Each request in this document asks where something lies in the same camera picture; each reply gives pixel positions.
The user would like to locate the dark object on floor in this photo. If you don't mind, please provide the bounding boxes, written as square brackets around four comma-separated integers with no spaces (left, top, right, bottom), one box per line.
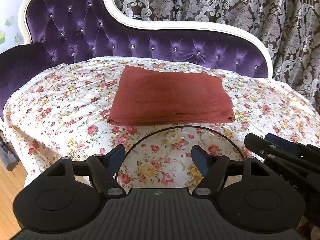
[0,132,20,172]

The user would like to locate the brown silver damask curtain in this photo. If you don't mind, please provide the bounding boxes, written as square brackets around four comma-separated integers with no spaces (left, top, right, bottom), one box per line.
[114,0,319,109]

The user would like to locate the thin black cable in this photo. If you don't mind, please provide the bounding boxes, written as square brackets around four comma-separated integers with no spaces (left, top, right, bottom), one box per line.
[114,125,246,181]

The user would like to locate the rust red pants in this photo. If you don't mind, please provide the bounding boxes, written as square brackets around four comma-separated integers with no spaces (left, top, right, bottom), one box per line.
[107,65,235,126]

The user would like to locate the purple tufted chaise sofa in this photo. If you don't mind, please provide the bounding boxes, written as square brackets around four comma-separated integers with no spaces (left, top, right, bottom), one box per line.
[1,0,273,105]

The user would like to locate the floral quilted bedspread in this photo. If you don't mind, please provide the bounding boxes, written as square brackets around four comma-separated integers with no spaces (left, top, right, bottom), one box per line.
[3,57,319,190]

